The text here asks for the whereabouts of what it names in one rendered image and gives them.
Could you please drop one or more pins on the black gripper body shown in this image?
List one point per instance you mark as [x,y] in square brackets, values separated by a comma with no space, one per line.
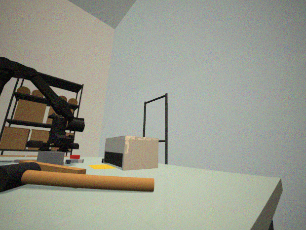
[41,145]

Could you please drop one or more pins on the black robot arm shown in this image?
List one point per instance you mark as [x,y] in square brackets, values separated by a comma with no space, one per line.
[9,69]

